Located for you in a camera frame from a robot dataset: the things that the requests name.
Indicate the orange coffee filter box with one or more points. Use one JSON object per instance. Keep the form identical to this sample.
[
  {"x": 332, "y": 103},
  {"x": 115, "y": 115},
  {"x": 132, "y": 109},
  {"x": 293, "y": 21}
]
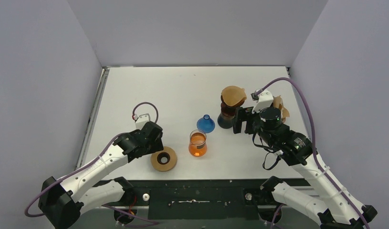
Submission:
[{"x": 279, "y": 104}]

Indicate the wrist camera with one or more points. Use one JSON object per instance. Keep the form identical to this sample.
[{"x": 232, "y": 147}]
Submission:
[
  {"x": 141, "y": 120},
  {"x": 263, "y": 100}
]

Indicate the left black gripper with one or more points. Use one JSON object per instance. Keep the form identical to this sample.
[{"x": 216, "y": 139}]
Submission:
[{"x": 153, "y": 136}]

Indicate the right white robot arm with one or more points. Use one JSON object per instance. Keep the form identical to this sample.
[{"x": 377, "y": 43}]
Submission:
[{"x": 335, "y": 207}]

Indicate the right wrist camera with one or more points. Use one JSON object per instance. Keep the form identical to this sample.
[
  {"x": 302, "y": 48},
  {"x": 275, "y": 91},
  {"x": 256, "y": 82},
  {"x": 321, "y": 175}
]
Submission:
[{"x": 263, "y": 100}]

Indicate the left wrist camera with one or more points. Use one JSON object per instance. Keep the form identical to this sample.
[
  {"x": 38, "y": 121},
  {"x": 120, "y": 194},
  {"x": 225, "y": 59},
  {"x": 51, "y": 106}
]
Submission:
[{"x": 141, "y": 120}]

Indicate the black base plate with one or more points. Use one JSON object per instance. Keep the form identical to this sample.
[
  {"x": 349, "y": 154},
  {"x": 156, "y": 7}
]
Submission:
[{"x": 196, "y": 199}]

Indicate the brown paper coffee filter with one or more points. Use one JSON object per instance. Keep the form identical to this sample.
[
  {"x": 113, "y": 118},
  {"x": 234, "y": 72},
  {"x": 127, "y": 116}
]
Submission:
[{"x": 233, "y": 96}]

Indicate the orange translucent dripper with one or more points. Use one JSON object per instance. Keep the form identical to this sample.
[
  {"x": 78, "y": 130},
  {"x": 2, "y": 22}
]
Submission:
[{"x": 197, "y": 143}]

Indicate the round wooden ring stand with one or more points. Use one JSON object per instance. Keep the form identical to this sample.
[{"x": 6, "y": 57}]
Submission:
[{"x": 164, "y": 160}]

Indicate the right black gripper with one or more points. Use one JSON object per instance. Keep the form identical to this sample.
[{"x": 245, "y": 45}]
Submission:
[{"x": 243, "y": 114}]

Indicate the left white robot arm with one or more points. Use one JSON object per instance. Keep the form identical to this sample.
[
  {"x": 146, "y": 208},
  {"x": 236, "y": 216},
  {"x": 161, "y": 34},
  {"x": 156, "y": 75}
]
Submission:
[{"x": 62, "y": 201}]

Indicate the amber plastic coffee dripper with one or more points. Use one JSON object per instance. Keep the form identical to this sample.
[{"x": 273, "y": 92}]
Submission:
[{"x": 229, "y": 111}]

